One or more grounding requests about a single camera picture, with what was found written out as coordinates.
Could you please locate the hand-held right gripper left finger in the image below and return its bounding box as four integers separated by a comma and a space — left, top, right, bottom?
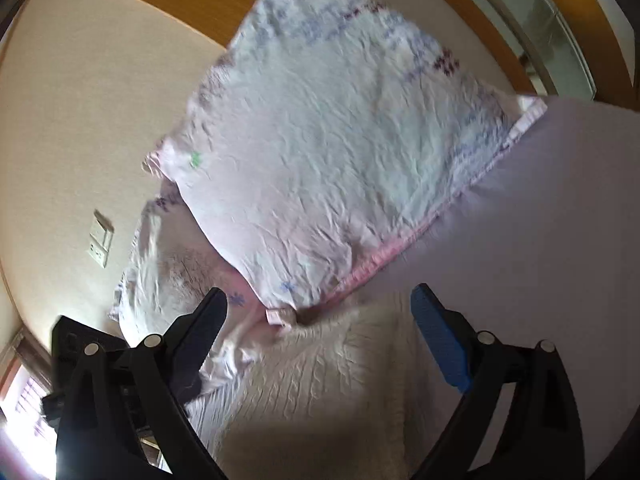
42, 287, 229, 480

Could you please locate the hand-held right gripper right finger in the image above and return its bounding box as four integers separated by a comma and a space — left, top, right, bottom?
410, 283, 587, 480

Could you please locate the cream cable-knit blanket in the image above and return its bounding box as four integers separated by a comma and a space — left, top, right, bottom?
220, 304, 453, 480

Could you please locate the white floral pillow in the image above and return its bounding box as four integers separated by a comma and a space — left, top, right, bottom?
142, 0, 549, 312
107, 182, 301, 397

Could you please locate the black bedside cabinet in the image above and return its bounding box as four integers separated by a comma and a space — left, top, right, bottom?
41, 314, 166, 466

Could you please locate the window with curtain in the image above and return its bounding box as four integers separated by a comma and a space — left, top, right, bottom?
0, 327, 58, 480

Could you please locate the wooden headboard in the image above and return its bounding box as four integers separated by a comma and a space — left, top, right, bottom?
50, 0, 538, 96

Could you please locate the white wall socket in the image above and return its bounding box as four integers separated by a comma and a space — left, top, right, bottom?
87, 208, 116, 270

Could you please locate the glass door with metal frame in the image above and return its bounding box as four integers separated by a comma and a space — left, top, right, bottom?
440, 0, 601, 98

